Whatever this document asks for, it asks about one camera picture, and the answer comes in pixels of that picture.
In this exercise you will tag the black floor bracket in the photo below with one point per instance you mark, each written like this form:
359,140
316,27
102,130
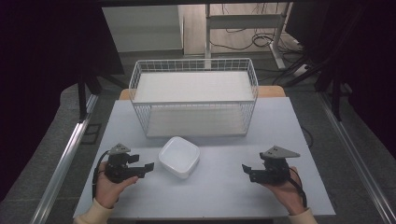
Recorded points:
91,133

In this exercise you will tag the aluminium rail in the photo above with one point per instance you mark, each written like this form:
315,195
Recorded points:
62,161
358,161

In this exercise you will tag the white cabinet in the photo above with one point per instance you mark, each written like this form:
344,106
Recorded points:
141,29

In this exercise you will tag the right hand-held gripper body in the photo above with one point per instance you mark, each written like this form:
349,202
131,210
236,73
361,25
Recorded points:
278,169

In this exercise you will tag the black metal stand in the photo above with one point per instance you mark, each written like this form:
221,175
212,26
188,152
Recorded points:
336,99
82,96

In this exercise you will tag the person's right hand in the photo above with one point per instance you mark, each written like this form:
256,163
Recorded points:
288,194

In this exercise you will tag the white power strip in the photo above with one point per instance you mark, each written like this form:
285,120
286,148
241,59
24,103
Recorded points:
301,70

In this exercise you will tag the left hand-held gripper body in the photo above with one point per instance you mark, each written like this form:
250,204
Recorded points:
116,165

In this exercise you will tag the white square bowl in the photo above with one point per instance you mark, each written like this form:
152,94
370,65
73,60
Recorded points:
179,157

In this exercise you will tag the white desk frame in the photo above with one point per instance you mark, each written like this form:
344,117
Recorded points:
246,21

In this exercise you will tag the black curtain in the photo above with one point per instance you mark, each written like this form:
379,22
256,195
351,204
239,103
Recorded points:
40,77
370,68

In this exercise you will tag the person's left hand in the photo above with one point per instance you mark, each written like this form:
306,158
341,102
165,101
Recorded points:
109,189

